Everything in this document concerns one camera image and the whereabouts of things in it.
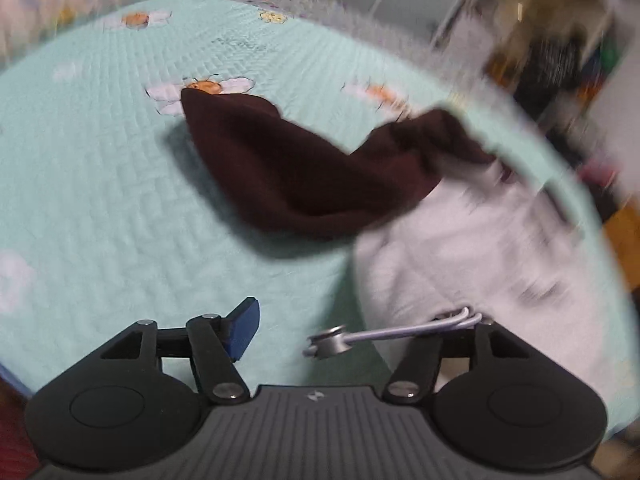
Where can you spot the grey metal pin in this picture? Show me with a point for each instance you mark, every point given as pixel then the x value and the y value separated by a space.
pixel 327 342

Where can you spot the mint bee-print quilt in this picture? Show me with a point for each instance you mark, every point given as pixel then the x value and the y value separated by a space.
pixel 100 210

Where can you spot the frog-print bedsheet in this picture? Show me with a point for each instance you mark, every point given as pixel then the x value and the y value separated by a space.
pixel 300 5

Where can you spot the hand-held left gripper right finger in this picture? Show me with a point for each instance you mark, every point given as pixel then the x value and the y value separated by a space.
pixel 412 367

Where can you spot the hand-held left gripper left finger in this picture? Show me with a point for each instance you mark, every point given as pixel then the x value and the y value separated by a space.
pixel 245 330

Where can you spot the maroon and grey sweatshirt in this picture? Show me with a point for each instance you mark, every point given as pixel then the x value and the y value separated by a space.
pixel 300 180

